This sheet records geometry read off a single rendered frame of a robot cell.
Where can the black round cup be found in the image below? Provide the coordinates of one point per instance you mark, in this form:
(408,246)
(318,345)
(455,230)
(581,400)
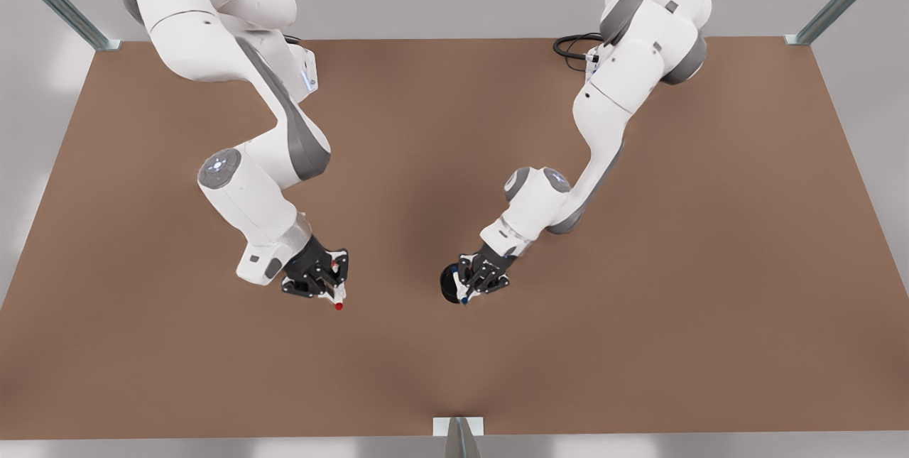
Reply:
(447,286)

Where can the white pen with red tip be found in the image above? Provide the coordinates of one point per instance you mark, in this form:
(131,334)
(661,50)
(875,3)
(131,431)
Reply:
(339,306)

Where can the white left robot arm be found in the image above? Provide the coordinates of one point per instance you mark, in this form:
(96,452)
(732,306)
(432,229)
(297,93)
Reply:
(603,117)

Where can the white pen with blue tip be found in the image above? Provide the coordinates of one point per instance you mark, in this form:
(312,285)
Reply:
(465,299)

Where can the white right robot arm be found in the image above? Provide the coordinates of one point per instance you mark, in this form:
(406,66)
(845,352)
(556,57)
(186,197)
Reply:
(241,195)

